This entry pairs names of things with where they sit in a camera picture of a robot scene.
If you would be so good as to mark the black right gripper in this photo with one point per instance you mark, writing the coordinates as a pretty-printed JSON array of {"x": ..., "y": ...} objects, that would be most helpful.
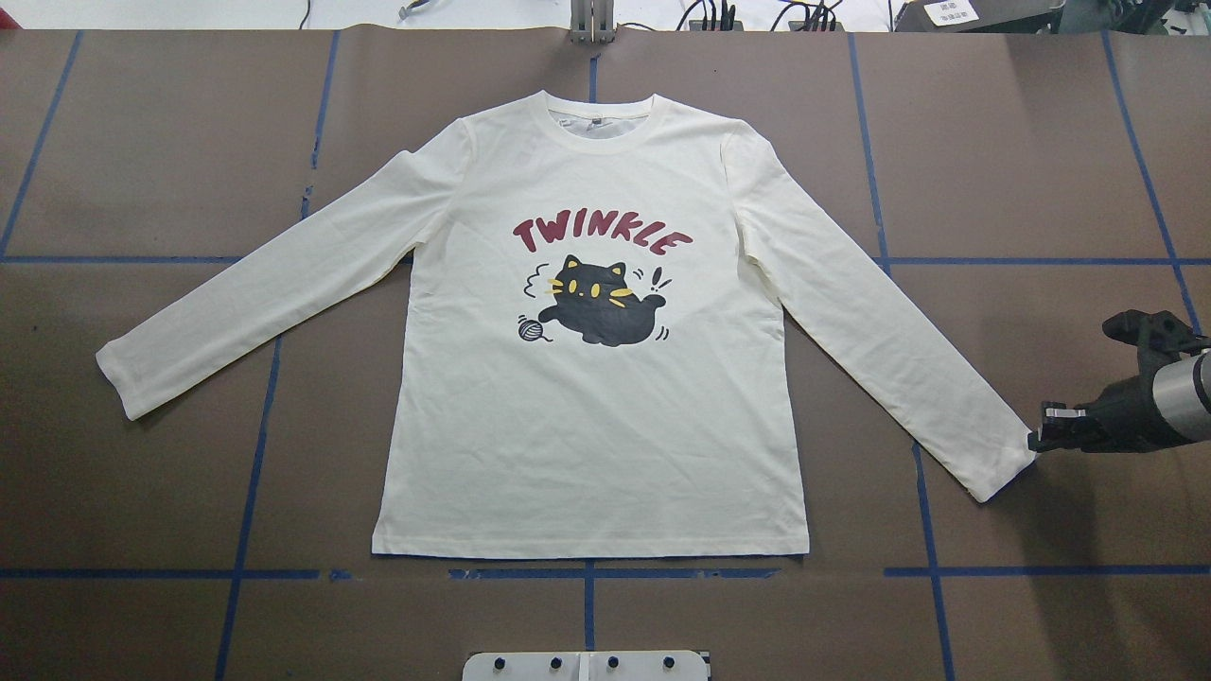
[{"x": 1123, "y": 407}]

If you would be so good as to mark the cream long-sleeve cat shirt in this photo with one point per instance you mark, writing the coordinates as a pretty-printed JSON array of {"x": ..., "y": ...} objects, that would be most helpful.
[{"x": 593, "y": 365}]

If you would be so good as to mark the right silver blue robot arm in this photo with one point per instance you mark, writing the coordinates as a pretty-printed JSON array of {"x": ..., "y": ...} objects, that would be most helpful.
[{"x": 1164, "y": 406}]

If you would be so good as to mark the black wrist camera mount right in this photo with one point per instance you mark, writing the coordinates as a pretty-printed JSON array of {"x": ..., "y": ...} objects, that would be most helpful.
[{"x": 1160, "y": 339}]

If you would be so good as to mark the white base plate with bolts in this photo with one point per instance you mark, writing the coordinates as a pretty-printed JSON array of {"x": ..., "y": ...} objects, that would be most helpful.
[{"x": 590, "y": 665}]

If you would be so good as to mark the aluminium frame post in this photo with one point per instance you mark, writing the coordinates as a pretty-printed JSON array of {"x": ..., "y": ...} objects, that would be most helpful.
[{"x": 592, "y": 22}]

